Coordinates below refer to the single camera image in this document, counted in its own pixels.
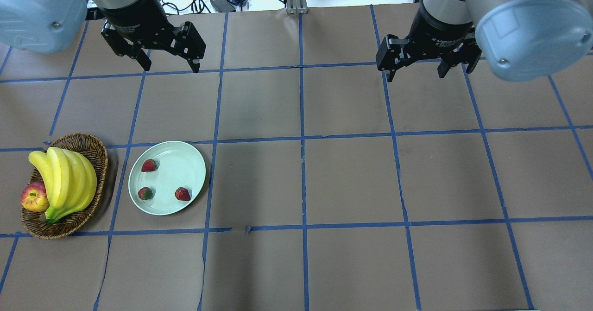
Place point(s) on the yellow banana bunch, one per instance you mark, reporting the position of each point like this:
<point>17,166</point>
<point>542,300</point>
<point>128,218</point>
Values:
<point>69,178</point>

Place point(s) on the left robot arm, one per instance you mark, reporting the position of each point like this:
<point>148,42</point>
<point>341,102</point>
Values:
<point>46,26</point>

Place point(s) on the red strawberry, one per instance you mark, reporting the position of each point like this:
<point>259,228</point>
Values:
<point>182,194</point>
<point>145,194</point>
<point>149,165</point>

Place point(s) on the woven wicker basket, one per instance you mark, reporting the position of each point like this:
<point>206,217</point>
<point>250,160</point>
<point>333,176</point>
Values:
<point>94,150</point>

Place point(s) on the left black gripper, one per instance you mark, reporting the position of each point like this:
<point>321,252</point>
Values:
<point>132,12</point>

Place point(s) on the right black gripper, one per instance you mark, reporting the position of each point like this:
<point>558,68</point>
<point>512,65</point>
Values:
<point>436,35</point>

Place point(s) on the light green plate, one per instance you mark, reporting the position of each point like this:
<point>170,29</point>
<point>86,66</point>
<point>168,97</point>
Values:
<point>180,165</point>

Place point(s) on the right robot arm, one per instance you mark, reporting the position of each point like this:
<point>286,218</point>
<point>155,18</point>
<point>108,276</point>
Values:
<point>520,39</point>

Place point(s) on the black power adapter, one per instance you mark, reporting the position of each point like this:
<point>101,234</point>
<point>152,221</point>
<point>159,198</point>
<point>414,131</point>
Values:
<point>222,6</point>

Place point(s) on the red yellow apple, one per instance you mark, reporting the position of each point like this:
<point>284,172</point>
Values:
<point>34,197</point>

